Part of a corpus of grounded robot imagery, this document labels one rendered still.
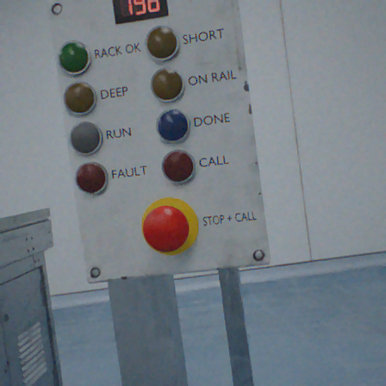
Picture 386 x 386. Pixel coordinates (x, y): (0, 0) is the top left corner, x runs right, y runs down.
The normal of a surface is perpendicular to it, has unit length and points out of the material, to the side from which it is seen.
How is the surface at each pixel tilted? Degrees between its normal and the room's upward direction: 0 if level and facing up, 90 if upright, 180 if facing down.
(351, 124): 90
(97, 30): 90
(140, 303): 90
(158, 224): 86
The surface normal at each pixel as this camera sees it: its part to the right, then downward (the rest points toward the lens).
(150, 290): -0.13, 0.07
